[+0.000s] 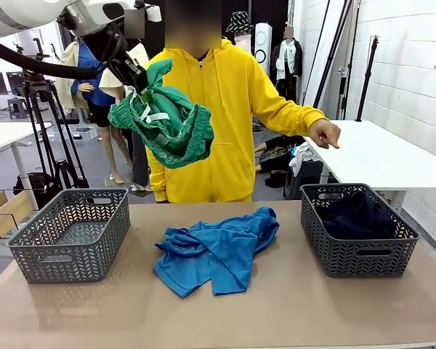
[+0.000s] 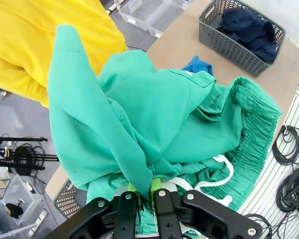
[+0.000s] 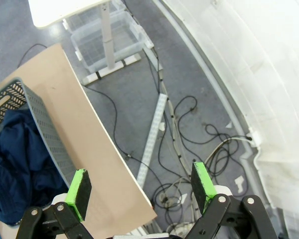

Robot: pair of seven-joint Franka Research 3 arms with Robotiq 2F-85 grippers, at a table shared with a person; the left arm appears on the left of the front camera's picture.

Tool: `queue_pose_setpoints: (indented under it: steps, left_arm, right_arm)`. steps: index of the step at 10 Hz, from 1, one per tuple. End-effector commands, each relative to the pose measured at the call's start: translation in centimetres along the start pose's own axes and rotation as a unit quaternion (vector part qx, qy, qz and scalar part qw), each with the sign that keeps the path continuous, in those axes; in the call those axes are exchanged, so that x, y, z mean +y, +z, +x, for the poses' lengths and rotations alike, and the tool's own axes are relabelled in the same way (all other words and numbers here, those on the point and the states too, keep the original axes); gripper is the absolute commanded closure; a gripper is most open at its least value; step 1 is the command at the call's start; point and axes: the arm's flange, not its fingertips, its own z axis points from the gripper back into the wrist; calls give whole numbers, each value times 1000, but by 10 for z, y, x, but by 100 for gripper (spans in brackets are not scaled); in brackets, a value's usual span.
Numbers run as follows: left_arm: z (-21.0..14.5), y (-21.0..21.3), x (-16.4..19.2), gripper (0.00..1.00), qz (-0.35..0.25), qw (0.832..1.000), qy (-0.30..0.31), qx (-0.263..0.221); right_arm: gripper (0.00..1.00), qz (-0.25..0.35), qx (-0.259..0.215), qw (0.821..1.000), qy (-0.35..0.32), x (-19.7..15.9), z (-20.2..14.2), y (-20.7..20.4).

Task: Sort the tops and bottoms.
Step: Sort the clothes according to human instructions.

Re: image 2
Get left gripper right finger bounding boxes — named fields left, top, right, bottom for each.
left=149, top=178, right=263, bottom=239

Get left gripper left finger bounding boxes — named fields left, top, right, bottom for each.
left=53, top=183, right=143, bottom=239

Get green drawstring shorts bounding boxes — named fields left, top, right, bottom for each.
left=46, top=24, right=283, bottom=236

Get blue shirt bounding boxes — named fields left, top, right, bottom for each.
left=181, top=55, right=214, bottom=75

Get small navy garment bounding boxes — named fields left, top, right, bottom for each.
left=217, top=8, right=277, bottom=64

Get grey plastic lattice basket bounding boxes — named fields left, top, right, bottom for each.
left=198, top=0, right=287, bottom=78
left=54, top=179, right=90, bottom=220

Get white ribbed panel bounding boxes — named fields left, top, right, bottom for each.
left=239, top=87, right=299, bottom=239

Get clear plastic storage bin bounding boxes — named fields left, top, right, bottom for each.
left=2, top=174, right=49, bottom=226
left=148, top=0, right=190, bottom=38
left=118, top=0, right=174, bottom=32

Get person in yellow hoodie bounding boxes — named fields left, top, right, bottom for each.
left=0, top=0, right=128, bottom=109

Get black coiled cable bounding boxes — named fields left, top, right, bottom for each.
left=241, top=214, right=274, bottom=239
left=275, top=165, right=299, bottom=214
left=271, top=125, right=299, bottom=166

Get black camera tripod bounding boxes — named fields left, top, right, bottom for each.
left=0, top=135, right=59, bottom=175

